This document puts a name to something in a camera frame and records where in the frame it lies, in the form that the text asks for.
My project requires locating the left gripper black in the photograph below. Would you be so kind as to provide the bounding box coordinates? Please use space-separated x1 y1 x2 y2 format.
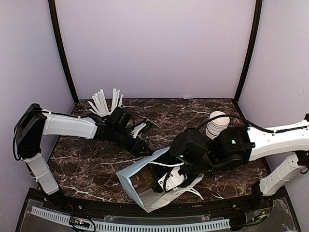
111 127 153 157

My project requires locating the light blue paper bag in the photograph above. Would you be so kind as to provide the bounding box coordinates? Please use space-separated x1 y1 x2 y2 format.
116 147 204 213

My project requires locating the brown cardboard cup carrier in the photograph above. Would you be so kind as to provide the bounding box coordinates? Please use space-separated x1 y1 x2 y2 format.
130 165 157 194

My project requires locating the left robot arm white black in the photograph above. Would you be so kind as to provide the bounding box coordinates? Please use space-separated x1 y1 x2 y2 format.
13 103 152 211

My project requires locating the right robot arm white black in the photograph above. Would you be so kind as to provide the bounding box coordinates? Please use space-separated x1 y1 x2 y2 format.
169 116 309 210

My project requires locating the stack of paper coffee cups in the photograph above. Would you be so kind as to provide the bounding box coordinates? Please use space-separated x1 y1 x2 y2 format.
206 116 230 140

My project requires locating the bundle of wrapped white straws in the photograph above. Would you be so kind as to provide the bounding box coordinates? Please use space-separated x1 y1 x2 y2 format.
88 88 124 117

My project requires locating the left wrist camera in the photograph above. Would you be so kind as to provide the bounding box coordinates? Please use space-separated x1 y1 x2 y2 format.
131 121 153 138

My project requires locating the white slotted cable duct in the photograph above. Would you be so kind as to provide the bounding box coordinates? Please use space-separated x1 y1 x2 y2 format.
30 206 231 232

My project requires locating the black front frame rail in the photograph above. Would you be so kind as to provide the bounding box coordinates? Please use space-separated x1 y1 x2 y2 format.
27 185 273 218

